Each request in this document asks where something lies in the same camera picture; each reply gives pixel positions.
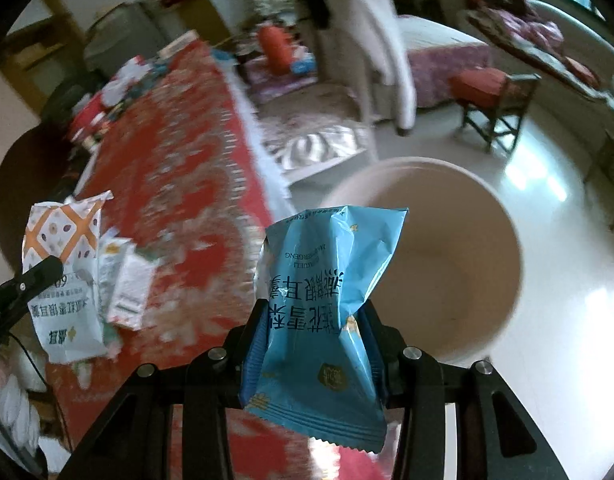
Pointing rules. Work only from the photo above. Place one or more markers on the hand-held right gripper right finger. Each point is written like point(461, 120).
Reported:
point(374, 345)

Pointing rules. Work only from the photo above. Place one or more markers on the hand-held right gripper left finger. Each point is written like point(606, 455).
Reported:
point(250, 360)

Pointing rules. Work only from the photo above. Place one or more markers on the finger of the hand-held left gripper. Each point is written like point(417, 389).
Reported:
point(32, 277)

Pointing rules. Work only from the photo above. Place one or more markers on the white orange snack packet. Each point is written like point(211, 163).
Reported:
point(62, 230)

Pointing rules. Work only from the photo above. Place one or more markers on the blue snack packet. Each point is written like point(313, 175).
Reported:
point(312, 310)

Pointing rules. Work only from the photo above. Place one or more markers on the beige plastic bin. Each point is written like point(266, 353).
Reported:
point(452, 240)

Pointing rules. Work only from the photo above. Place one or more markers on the dark round wooden table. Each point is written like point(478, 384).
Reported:
point(27, 180)

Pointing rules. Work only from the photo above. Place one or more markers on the white medicine box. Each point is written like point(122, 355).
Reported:
point(129, 285)

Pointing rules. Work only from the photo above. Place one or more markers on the red floral tablecloth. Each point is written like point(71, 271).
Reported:
point(187, 160)

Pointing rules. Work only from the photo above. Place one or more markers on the pile of packets and jars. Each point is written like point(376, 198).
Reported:
point(117, 95)

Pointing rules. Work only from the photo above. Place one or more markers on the wooden chair with red cushion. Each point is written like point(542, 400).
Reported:
point(482, 85)

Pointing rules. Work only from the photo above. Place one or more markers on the bed with purple cover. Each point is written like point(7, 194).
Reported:
point(447, 60)

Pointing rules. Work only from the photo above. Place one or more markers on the white coat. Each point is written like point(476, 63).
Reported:
point(377, 35)

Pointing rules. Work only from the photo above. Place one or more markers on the red container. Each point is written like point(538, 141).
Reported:
point(274, 50)

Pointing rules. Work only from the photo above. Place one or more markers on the pile of purple clothes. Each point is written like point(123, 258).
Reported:
point(527, 30)

